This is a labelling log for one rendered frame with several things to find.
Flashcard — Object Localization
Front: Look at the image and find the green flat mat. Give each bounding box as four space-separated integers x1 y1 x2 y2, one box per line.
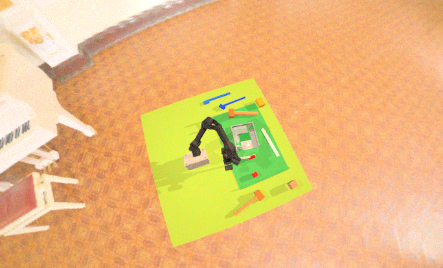
212 103 287 188

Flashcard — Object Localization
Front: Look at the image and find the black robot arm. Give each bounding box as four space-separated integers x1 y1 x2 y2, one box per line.
189 117 241 166

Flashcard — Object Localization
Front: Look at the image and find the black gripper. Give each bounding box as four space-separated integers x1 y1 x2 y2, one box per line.
223 157 233 171

